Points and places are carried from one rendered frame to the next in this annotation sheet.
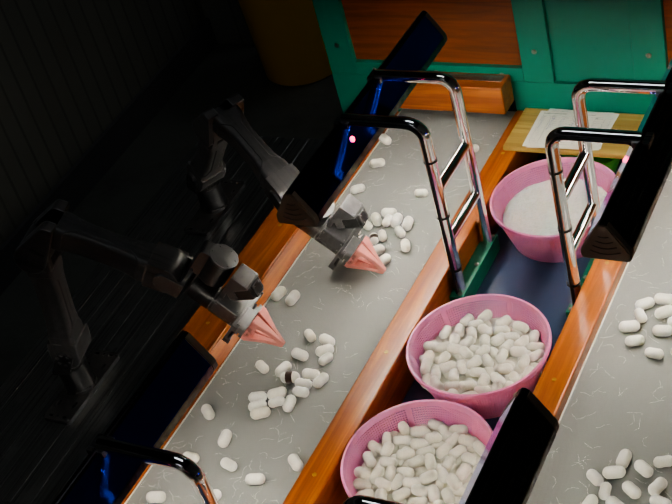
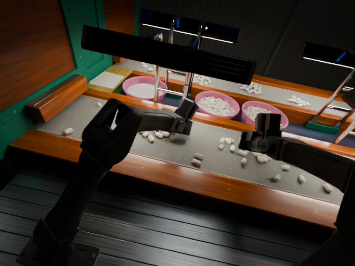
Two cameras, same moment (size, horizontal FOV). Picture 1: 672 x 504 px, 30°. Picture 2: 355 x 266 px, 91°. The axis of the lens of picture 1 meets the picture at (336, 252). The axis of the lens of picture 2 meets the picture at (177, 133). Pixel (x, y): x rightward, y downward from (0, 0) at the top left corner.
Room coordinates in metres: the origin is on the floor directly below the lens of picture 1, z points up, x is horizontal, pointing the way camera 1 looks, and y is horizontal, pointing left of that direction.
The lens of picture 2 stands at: (2.34, 0.46, 1.29)
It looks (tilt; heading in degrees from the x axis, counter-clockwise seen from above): 42 degrees down; 237
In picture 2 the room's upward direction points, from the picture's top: 11 degrees clockwise
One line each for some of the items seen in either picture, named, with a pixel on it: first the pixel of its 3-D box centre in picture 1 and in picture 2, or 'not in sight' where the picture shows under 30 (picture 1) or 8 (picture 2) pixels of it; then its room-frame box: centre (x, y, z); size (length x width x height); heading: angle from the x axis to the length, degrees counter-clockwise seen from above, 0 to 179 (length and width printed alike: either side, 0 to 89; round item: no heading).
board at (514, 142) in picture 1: (586, 133); (110, 78); (2.20, -0.59, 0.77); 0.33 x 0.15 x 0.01; 53
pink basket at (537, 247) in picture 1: (557, 213); (145, 93); (2.03, -0.46, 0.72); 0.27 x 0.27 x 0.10
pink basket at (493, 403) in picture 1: (481, 361); (215, 108); (1.68, -0.20, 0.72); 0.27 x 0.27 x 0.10
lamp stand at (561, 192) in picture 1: (620, 207); (183, 59); (1.77, -0.52, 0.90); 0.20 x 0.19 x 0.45; 143
